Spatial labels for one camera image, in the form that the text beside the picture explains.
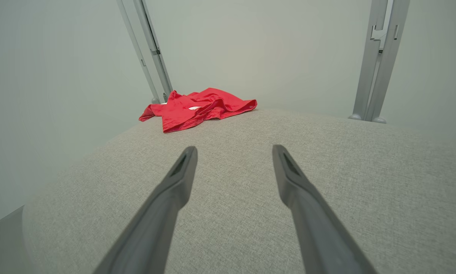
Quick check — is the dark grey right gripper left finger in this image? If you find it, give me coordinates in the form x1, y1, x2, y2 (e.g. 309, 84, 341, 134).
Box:
94, 147, 198, 274

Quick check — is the grey metal partition post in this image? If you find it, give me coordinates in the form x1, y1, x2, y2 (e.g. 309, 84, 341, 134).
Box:
348, 0, 411, 124
117, 0, 174, 104

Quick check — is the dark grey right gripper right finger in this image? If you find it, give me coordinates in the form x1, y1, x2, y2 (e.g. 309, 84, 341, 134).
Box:
272, 145, 377, 274

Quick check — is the red t-shirt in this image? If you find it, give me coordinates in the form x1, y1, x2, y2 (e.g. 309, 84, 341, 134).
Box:
138, 88, 258, 133

